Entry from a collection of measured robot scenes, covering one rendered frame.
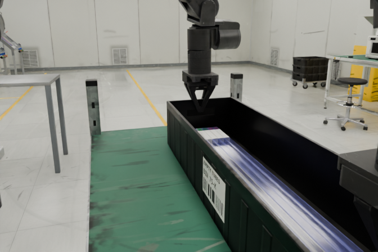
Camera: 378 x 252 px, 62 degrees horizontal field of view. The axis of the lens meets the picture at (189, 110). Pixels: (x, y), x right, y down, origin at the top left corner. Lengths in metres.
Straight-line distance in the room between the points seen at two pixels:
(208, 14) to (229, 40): 0.09
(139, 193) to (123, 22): 9.06
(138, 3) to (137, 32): 0.80
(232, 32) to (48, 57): 9.01
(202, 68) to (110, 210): 0.38
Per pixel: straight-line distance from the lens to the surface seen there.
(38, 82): 2.80
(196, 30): 0.74
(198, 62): 0.75
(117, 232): 0.50
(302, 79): 6.68
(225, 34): 0.77
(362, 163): 0.31
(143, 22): 9.63
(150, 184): 0.62
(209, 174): 0.49
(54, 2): 9.61
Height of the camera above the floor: 1.24
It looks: 15 degrees down
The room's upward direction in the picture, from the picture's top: straight up
